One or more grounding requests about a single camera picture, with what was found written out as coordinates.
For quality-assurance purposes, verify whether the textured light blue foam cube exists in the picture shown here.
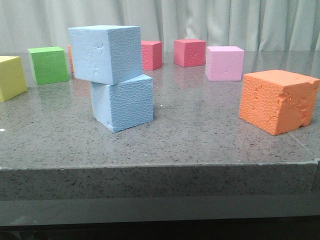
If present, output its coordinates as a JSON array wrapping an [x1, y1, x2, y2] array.
[[90, 74, 154, 133]]

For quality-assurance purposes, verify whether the smooth light blue foam cube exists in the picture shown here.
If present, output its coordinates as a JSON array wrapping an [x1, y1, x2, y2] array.
[[68, 25, 142, 85]]

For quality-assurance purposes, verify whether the textured red foam cube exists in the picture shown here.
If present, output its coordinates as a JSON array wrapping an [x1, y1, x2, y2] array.
[[141, 40, 163, 71]]

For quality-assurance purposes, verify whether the smooth red foam cube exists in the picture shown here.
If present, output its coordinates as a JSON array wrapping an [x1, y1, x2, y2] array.
[[173, 39, 207, 67]]

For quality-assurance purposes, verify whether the pink foam cube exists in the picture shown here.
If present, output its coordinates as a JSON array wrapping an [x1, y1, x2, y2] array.
[[205, 46, 245, 81]]

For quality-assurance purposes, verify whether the small orange foam cube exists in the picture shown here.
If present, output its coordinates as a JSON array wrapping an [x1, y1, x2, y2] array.
[[67, 44, 74, 74]]

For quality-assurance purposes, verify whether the large orange foam cube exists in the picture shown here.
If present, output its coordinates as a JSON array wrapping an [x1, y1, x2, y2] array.
[[238, 70, 320, 136]]

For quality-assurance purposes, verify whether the green foam cube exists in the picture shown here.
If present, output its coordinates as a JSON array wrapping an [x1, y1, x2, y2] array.
[[28, 46, 70, 85]]

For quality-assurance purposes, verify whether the pale pleated curtain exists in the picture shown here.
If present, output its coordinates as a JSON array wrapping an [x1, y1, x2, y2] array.
[[0, 0, 320, 53]]

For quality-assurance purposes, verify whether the yellow foam cube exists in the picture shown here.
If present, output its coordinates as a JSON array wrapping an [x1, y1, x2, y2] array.
[[0, 55, 27, 103]]

